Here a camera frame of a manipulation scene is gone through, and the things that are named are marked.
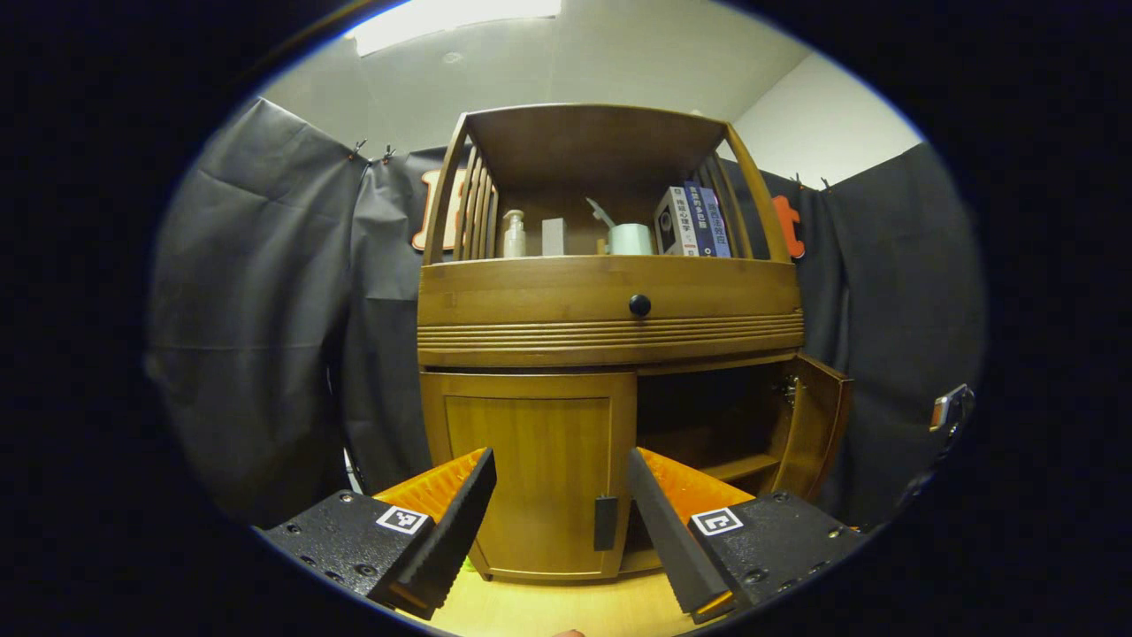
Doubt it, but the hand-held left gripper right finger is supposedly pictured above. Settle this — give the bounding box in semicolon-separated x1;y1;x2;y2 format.
626;447;863;625

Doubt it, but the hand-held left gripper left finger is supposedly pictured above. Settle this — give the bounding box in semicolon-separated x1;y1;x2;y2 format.
263;447;498;620

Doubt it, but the wooden double-door shoe cabinet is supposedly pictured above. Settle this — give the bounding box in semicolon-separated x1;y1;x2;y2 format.
417;104;854;585

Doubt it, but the wooden cabinet drawer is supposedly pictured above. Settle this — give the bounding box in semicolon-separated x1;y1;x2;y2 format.
417;257;806;368

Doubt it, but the black backdrop cloth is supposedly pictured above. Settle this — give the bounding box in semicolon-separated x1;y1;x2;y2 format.
146;97;987;532

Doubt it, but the pale green cup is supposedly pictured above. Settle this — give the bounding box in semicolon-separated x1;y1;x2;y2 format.
608;223;655;257

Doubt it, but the blue-grey book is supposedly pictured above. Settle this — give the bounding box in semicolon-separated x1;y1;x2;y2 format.
703;186;733;258

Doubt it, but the ceiling light panel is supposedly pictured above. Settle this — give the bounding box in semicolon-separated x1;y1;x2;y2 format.
349;0;564;58

